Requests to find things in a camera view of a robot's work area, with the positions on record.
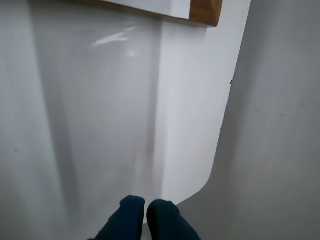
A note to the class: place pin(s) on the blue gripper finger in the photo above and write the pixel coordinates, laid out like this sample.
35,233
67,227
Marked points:
165,222
127,220

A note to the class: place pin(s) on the wooden chessboard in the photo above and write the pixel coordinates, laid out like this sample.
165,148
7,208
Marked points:
205,10

